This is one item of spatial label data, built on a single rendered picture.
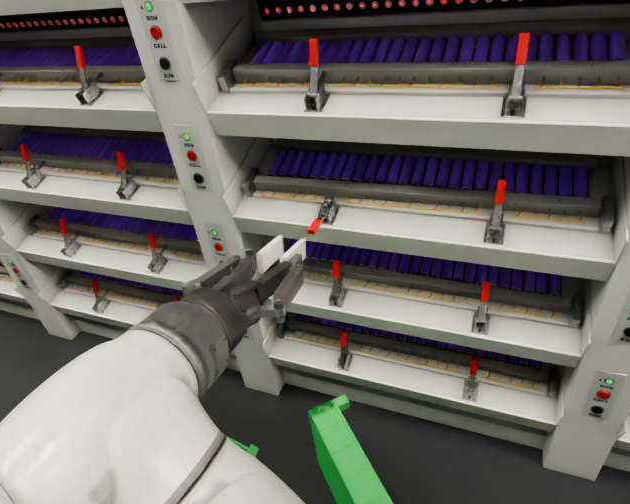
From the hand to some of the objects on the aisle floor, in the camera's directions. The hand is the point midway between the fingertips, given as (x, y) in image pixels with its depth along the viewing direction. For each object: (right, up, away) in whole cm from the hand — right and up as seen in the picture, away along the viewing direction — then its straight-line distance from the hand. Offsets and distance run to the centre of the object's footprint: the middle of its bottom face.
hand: (282, 255), depth 63 cm
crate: (+15, -52, +27) cm, 61 cm away
